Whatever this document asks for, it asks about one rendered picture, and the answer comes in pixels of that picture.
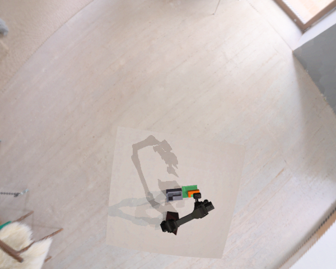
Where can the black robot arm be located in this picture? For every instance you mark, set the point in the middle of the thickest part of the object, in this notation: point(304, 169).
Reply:
point(199, 212)

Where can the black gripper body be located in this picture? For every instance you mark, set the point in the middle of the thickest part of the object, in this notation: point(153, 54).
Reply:
point(196, 196)

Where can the orange block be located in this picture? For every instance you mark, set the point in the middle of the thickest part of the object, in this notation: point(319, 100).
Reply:
point(192, 191)

